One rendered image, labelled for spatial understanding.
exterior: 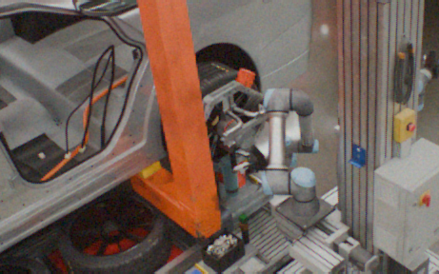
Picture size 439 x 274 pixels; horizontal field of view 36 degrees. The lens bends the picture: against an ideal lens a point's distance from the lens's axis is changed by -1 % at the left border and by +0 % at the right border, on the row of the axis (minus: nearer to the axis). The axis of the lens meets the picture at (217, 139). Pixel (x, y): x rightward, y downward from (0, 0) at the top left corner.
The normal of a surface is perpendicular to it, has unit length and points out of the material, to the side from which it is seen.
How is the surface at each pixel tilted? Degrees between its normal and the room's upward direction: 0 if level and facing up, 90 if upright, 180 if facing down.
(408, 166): 0
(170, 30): 90
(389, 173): 0
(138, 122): 90
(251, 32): 90
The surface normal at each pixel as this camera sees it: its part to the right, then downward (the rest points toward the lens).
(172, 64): 0.65, 0.39
